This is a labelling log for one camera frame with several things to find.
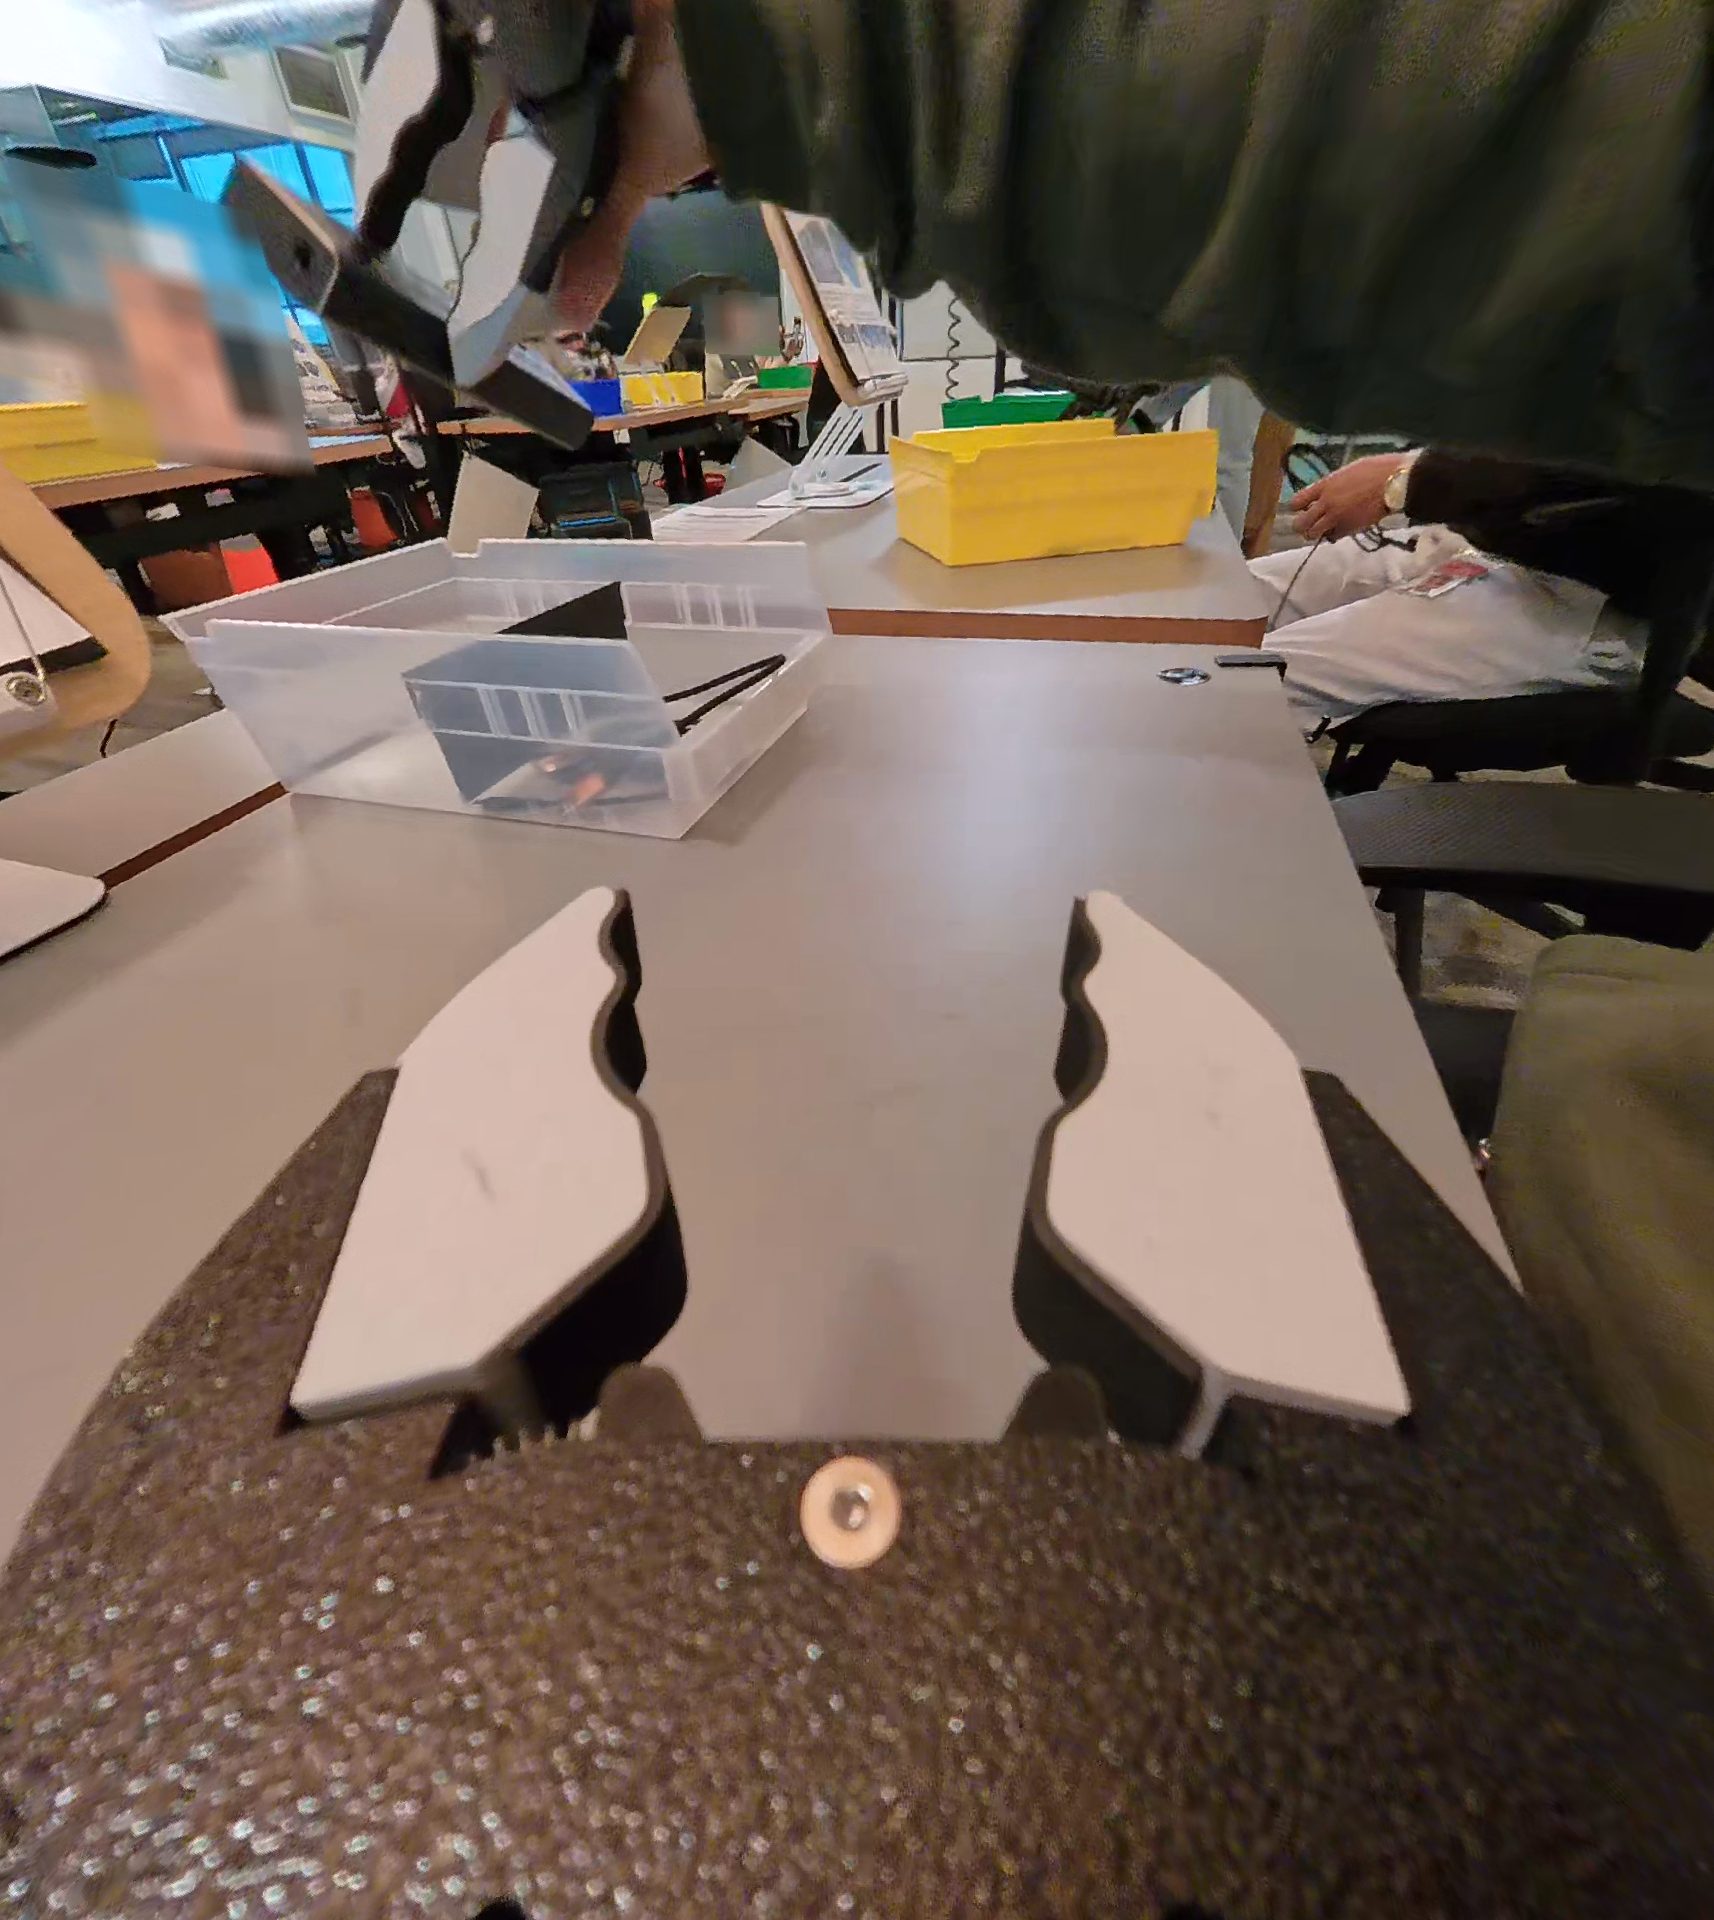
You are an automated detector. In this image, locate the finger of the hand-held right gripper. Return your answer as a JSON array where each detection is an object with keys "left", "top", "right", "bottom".
[
  {"left": 350, "top": 0, "right": 502, "bottom": 260},
  {"left": 447, "top": 125, "right": 570, "bottom": 388}
]

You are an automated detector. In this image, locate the yellow plastic bin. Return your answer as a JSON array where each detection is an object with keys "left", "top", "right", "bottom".
[
  {"left": 890, "top": 415, "right": 1222, "bottom": 570},
  {"left": 0, "top": 402, "right": 161, "bottom": 485}
]

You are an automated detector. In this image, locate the wooden edge office table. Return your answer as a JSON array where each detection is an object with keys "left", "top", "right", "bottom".
[
  {"left": 435, "top": 391, "right": 812, "bottom": 467},
  {"left": 31, "top": 433, "right": 401, "bottom": 571}
]

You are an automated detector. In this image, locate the person's green hoodie torso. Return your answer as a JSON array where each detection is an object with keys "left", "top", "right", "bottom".
[{"left": 1485, "top": 810, "right": 1714, "bottom": 1772}]

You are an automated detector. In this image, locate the small clear organizer tray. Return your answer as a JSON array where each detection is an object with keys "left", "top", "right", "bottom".
[{"left": 403, "top": 635, "right": 681, "bottom": 820}]

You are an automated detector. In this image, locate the person's right hand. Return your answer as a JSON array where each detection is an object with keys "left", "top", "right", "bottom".
[{"left": 548, "top": 30, "right": 716, "bottom": 340}]

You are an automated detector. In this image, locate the person's right forearm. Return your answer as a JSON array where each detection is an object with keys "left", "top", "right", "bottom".
[{"left": 668, "top": 0, "right": 1714, "bottom": 504}]

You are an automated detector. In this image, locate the thin black cable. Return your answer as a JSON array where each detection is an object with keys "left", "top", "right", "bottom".
[{"left": 658, "top": 653, "right": 787, "bottom": 739}]

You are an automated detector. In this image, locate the grey desk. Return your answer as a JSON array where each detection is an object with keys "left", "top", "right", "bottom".
[
  {"left": 0, "top": 703, "right": 291, "bottom": 887},
  {"left": 653, "top": 463, "right": 1272, "bottom": 648},
  {"left": 0, "top": 635, "right": 1520, "bottom": 1920}
]

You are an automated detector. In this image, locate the black USB hub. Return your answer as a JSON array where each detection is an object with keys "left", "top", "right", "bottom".
[{"left": 217, "top": 155, "right": 595, "bottom": 450}]

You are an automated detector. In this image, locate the black office chair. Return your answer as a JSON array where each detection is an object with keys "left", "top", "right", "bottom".
[{"left": 1328, "top": 782, "right": 1714, "bottom": 1000}]

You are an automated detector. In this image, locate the white air vent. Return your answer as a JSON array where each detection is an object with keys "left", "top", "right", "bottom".
[{"left": 272, "top": 43, "right": 355, "bottom": 125}]

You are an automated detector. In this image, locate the grey board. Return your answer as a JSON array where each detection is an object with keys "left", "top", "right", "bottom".
[{"left": 447, "top": 454, "right": 535, "bottom": 558}]

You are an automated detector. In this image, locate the black mesh chair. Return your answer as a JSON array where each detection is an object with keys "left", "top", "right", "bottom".
[{"left": 1322, "top": 494, "right": 1714, "bottom": 797}]

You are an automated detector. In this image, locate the large clear plastic bin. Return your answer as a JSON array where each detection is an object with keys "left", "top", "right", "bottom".
[{"left": 164, "top": 536, "right": 831, "bottom": 840}]

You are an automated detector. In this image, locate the black tool case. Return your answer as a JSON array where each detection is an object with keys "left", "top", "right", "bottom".
[{"left": 538, "top": 462, "right": 653, "bottom": 540}]

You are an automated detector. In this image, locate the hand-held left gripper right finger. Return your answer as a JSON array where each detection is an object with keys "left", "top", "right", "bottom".
[{"left": 1010, "top": 891, "right": 1414, "bottom": 1459}]

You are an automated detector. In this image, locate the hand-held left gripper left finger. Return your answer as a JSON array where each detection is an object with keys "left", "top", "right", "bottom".
[{"left": 285, "top": 884, "right": 690, "bottom": 1424}]

